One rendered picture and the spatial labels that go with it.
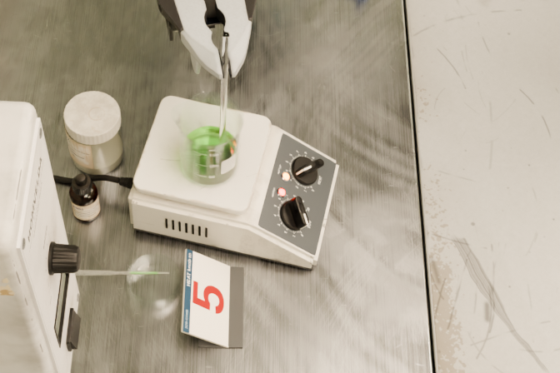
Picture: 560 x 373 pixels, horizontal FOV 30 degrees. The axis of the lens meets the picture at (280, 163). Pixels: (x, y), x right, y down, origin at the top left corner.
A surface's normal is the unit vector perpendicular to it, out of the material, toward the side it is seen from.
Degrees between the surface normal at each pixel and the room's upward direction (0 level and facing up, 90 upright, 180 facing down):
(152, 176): 0
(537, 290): 0
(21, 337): 90
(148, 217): 90
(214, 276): 40
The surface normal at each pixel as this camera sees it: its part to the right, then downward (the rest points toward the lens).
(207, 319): 0.69, -0.39
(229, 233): -0.22, 0.81
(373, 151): 0.07, -0.54
